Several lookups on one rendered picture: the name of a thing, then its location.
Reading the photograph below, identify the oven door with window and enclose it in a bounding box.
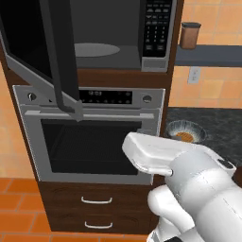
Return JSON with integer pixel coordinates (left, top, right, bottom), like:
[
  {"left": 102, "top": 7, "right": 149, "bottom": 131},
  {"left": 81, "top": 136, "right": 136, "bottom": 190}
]
[{"left": 23, "top": 108, "right": 161, "bottom": 186}]

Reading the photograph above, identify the grey microwave turntable plate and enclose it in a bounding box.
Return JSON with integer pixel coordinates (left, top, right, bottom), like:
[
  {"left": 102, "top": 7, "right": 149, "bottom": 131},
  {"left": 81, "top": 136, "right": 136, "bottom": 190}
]
[{"left": 74, "top": 43, "right": 122, "bottom": 59}]

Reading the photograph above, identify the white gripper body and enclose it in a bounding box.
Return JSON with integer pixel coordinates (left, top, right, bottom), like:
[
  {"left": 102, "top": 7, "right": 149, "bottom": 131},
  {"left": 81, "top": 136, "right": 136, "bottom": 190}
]
[{"left": 121, "top": 131, "right": 191, "bottom": 174}]

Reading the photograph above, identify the silver drawer handle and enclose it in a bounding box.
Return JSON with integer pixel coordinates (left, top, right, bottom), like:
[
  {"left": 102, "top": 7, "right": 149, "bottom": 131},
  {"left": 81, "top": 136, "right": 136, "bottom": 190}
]
[
  {"left": 80, "top": 196, "right": 113, "bottom": 205},
  {"left": 83, "top": 220, "right": 114, "bottom": 230}
]

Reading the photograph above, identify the dark grey wall shelf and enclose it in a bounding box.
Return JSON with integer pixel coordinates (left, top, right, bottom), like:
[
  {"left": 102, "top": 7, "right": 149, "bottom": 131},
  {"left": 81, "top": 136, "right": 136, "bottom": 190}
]
[{"left": 174, "top": 43, "right": 242, "bottom": 68}]

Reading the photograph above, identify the dark brown wooden cabinet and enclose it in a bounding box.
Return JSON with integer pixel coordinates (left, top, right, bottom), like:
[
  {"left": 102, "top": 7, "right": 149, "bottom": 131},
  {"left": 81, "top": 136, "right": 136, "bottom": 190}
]
[{"left": 0, "top": 0, "right": 185, "bottom": 236}]

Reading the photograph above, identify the black microwave oven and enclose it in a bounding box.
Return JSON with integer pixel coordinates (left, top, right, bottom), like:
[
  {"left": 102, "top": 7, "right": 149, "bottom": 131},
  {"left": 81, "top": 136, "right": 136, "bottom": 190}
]
[{"left": 69, "top": 0, "right": 178, "bottom": 73}]

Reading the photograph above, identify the silver oven door handle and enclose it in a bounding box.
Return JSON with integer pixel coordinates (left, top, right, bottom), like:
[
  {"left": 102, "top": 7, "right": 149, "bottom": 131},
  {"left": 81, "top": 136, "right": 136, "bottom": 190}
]
[{"left": 25, "top": 109, "right": 156, "bottom": 120}]

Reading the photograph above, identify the white wall outlet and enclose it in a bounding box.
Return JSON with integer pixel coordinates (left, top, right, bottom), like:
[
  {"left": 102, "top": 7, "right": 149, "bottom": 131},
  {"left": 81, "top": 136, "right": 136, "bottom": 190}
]
[{"left": 187, "top": 66, "right": 202, "bottom": 85}]

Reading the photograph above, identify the grey bowl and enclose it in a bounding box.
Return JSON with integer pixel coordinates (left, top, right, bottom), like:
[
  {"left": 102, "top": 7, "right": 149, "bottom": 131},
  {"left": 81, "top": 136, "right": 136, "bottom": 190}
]
[{"left": 165, "top": 119, "right": 208, "bottom": 145}]

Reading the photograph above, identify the brown waffle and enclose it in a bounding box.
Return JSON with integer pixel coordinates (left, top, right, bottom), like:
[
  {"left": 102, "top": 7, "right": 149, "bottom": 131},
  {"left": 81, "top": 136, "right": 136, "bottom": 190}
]
[{"left": 175, "top": 131, "right": 195, "bottom": 143}]

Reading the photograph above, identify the stainless steel oven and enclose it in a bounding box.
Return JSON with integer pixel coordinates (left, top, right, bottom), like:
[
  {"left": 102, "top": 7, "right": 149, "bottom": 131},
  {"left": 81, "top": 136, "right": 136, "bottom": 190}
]
[{"left": 11, "top": 83, "right": 166, "bottom": 186}]

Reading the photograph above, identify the black microwave door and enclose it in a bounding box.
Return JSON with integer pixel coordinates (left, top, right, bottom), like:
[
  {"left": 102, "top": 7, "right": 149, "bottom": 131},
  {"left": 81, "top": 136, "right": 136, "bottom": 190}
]
[{"left": 0, "top": 0, "right": 84, "bottom": 123}]

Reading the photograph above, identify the dark brown drawer front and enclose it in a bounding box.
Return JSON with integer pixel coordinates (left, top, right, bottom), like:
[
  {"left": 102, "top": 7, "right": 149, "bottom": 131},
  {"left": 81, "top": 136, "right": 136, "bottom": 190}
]
[
  {"left": 38, "top": 181, "right": 156, "bottom": 213},
  {"left": 45, "top": 210, "right": 156, "bottom": 234}
]

